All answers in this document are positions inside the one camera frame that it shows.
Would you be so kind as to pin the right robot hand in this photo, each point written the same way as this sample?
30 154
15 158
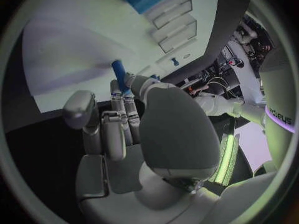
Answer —
177 127

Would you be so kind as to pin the blue cylinder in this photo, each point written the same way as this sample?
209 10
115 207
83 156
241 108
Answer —
119 72

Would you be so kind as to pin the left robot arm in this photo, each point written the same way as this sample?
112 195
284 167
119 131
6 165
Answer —
224 106

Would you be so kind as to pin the white task board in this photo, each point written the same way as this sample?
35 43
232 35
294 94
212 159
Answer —
93 46

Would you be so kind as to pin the blue peg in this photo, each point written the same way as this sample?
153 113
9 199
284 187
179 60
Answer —
155 77
175 61

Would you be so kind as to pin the glowing light bar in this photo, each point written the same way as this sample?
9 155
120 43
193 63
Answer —
225 158

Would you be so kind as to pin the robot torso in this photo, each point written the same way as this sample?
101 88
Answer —
278 89

